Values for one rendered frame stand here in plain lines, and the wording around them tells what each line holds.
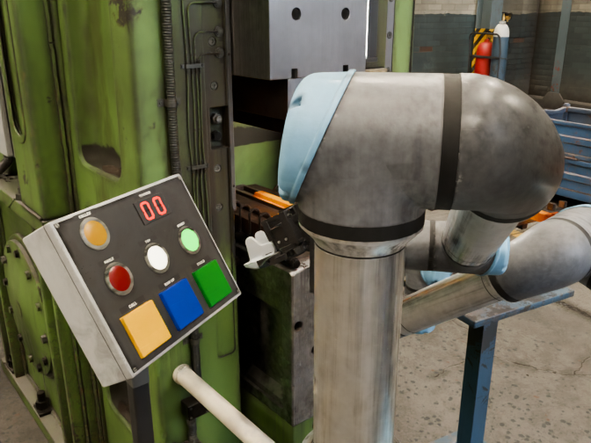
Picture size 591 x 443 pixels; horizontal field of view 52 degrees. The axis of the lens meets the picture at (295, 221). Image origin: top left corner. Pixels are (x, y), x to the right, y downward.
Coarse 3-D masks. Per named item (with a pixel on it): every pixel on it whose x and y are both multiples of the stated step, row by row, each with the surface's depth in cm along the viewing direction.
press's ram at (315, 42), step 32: (256, 0) 132; (288, 0) 132; (320, 0) 138; (352, 0) 143; (256, 32) 135; (288, 32) 134; (320, 32) 140; (352, 32) 146; (256, 64) 137; (288, 64) 137; (320, 64) 142; (352, 64) 149
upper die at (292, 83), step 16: (240, 80) 152; (256, 80) 147; (272, 80) 142; (288, 80) 138; (240, 96) 154; (256, 96) 148; (272, 96) 143; (288, 96) 139; (256, 112) 150; (272, 112) 145
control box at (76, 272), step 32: (128, 192) 110; (160, 192) 116; (64, 224) 96; (128, 224) 107; (160, 224) 113; (192, 224) 120; (32, 256) 98; (64, 256) 95; (96, 256) 99; (128, 256) 105; (192, 256) 117; (64, 288) 97; (96, 288) 97; (128, 288) 102; (160, 288) 108; (192, 288) 114; (96, 320) 96; (96, 352) 99; (128, 352) 98; (160, 352) 103
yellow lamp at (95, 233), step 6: (90, 222) 100; (96, 222) 101; (84, 228) 99; (90, 228) 100; (96, 228) 101; (102, 228) 102; (84, 234) 99; (90, 234) 99; (96, 234) 100; (102, 234) 101; (90, 240) 99; (96, 240) 100; (102, 240) 101
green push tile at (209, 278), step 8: (208, 264) 119; (216, 264) 121; (192, 272) 116; (200, 272) 116; (208, 272) 118; (216, 272) 120; (200, 280) 115; (208, 280) 117; (216, 280) 119; (224, 280) 121; (200, 288) 116; (208, 288) 117; (216, 288) 118; (224, 288) 120; (208, 296) 116; (216, 296) 118; (224, 296) 120; (208, 304) 116
